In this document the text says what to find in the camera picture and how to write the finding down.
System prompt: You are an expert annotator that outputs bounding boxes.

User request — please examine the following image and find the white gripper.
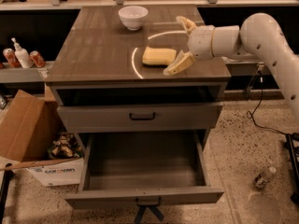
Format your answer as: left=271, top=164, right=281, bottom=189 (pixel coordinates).
left=164, top=16, right=215, bottom=76

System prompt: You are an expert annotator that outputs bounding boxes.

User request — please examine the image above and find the yellow sponge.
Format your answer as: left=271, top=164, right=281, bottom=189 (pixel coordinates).
left=142, top=47, right=177, bottom=65

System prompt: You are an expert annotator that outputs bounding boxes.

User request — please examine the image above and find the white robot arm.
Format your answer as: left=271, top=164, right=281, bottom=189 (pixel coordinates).
left=164, top=13, right=299, bottom=119

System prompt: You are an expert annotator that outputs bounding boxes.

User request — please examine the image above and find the closed top drawer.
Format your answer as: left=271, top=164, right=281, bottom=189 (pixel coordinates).
left=57, top=102, right=222, bottom=133

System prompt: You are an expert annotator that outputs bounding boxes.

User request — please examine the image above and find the grey drawer cabinet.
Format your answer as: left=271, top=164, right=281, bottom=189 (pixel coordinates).
left=45, top=4, right=232, bottom=210

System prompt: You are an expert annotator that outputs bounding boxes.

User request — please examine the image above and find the open middle drawer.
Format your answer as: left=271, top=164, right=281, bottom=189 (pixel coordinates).
left=66, top=131, right=223, bottom=209

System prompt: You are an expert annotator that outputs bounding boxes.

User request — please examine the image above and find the white ceramic bowl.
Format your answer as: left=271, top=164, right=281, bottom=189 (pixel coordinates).
left=118, top=6, right=149, bottom=31

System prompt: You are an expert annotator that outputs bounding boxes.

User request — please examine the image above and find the black stand at right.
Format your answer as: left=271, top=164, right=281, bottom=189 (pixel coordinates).
left=284, top=133, right=299, bottom=204

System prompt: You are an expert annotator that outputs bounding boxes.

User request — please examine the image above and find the right red soda can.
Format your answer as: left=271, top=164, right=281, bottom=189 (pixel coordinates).
left=30, top=50, right=46, bottom=68

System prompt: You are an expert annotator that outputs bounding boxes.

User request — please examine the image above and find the red soda can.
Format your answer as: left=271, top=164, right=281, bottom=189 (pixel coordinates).
left=3, top=49, right=21, bottom=68
left=30, top=50, right=46, bottom=68

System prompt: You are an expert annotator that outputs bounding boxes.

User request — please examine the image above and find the clear plastic bottle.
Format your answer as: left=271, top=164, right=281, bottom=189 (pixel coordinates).
left=253, top=166, right=277, bottom=189

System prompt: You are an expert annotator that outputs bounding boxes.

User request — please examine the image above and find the colourful toy in box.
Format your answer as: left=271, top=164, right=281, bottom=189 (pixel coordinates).
left=48, top=132, right=82, bottom=159

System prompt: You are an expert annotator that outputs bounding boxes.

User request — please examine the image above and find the white pump bottle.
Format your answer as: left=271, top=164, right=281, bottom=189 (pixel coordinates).
left=11, top=38, right=33, bottom=68

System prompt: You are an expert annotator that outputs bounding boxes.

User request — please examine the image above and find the left red soda can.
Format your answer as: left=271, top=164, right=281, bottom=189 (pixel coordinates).
left=3, top=49, right=21, bottom=68

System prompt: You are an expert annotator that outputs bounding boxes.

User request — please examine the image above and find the brown cardboard box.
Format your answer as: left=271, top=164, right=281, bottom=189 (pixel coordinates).
left=0, top=90, right=83, bottom=187

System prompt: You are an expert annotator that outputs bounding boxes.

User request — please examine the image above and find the black pole at left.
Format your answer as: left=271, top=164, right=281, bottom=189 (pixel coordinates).
left=0, top=163, right=14, bottom=224

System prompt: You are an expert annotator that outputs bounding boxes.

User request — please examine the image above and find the black power cable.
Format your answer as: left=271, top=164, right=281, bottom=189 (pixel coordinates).
left=246, top=70, right=288, bottom=136

